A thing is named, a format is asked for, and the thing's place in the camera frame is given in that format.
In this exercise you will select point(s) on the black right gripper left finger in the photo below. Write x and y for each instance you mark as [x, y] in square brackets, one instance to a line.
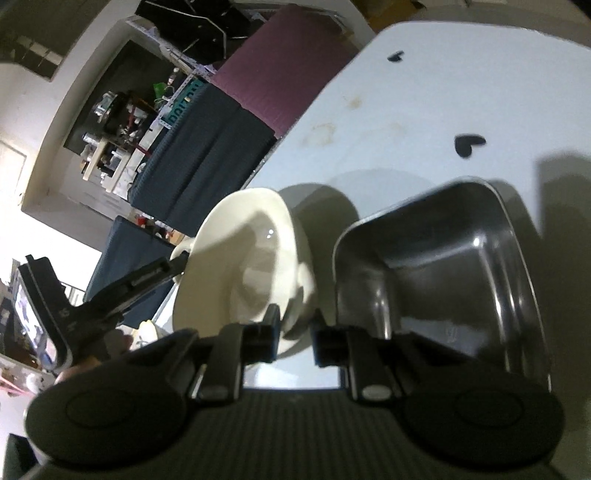
[221, 360]

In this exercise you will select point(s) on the small rectangular steel tray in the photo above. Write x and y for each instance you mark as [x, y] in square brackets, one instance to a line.
[448, 266]

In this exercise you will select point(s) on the cream two-handled ceramic bowl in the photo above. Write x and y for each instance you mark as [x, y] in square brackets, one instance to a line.
[250, 252]

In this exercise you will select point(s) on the left hand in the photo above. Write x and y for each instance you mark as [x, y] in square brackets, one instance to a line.
[114, 344]

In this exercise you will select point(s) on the cluttered shelf unit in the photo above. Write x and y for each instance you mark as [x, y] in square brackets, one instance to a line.
[136, 90]

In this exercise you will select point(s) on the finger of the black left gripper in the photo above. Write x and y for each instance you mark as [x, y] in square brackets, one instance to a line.
[112, 302]

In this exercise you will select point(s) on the dark blue sofa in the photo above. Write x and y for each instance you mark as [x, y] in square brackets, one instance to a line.
[207, 154]

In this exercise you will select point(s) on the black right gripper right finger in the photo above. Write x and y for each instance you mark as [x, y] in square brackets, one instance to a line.
[365, 368]

